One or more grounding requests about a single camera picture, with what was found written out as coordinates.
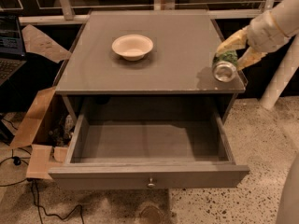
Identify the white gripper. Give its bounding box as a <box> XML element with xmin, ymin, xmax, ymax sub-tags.
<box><xmin>216</xmin><ymin>11</ymin><xmax>290</xmax><ymax>71</ymax></box>

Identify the green soda can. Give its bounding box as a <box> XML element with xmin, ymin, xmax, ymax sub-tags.
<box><xmin>212</xmin><ymin>50</ymin><xmax>237</xmax><ymax>82</ymax></box>

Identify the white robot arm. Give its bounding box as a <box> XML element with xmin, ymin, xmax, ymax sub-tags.
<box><xmin>216</xmin><ymin>0</ymin><xmax>299</xmax><ymax>224</ymax></box>

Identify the round metal drawer knob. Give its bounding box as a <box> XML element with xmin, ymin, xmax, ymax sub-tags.
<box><xmin>147</xmin><ymin>178</ymin><xmax>156</xmax><ymax>189</ymax></box>

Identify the open grey top drawer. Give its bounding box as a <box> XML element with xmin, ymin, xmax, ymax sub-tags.
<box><xmin>49</xmin><ymin>110</ymin><xmax>249</xmax><ymax>189</ymax></box>

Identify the white paper bowl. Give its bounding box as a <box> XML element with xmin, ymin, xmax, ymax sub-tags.
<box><xmin>111</xmin><ymin>35</ymin><xmax>153</xmax><ymax>62</ymax></box>

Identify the grey wooden nightstand cabinet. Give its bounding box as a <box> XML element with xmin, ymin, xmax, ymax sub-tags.
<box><xmin>51</xmin><ymin>9</ymin><xmax>249</xmax><ymax>126</ymax></box>

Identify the brown cardboard sheet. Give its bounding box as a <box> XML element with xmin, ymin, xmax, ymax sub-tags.
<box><xmin>21</xmin><ymin>25</ymin><xmax>71</xmax><ymax>63</ymax></box>

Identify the brown cardboard box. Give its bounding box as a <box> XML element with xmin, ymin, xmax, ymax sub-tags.
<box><xmin>10</xmin><ymin>87</ymin><xmax>68</xmax><ymax>179</ymax></box>

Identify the open laptop computer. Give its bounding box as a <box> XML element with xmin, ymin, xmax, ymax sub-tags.
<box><xmin>0</xmin><ymin>12</ymin><xmax>26</xmax><ymax>85</ymax></box>

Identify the white metal railing frame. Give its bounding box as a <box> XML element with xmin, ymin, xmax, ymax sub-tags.
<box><xmin>0</xmin><ymin>0</ymin><xmax>299</xmax><ymax>26</ymax></box>

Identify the black floor cable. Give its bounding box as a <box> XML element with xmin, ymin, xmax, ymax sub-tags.
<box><xmin>0</xmin><ymin>117</ymin><xmax>86</xmax><ymax>224</ymax></box>

